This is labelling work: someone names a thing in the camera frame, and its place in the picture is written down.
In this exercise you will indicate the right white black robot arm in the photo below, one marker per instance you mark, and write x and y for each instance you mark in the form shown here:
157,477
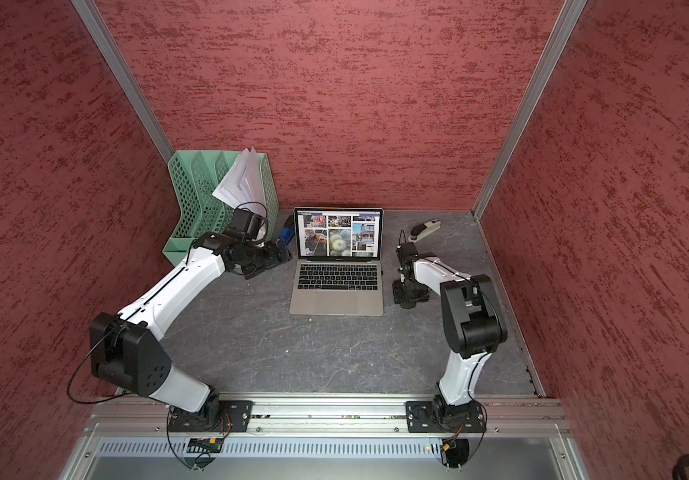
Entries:
472,325

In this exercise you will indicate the right aluminium corner post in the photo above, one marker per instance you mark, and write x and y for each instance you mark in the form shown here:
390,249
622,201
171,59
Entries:
565,24

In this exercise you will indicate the white paper stack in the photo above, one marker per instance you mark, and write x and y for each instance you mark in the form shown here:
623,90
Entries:
241,187

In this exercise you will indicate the white perforated cable duct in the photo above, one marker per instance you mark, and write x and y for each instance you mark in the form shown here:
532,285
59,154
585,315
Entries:
244,447

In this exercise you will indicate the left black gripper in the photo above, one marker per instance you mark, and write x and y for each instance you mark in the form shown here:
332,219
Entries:
272,258

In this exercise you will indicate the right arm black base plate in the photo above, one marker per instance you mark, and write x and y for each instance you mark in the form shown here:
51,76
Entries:
422,417

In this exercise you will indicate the aluminium corner post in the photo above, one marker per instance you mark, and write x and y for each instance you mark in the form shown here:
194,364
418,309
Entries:
90,16
565,24

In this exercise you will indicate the silver open laptop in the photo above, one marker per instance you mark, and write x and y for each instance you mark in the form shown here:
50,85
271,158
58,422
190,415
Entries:
339,270

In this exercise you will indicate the left aluminium corner post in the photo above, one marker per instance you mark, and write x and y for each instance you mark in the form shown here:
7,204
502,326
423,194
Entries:
90,16

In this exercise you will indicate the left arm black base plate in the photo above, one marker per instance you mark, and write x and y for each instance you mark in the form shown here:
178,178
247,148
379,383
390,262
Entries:
230,416

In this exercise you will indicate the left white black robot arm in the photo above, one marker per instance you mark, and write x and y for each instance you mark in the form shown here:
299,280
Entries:
127,346

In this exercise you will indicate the beige black stapler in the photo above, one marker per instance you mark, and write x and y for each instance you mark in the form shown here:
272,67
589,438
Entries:
424,230

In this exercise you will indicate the blue stapler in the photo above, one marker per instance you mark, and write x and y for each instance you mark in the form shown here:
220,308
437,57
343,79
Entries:
288,230

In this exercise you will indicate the green plastic file organizer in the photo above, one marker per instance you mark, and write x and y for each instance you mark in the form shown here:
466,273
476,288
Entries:
195,175

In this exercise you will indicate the aluminium front rail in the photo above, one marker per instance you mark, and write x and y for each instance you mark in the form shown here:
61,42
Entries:
336,415

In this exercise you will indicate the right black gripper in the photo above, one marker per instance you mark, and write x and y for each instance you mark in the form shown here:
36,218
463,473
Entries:
400,295

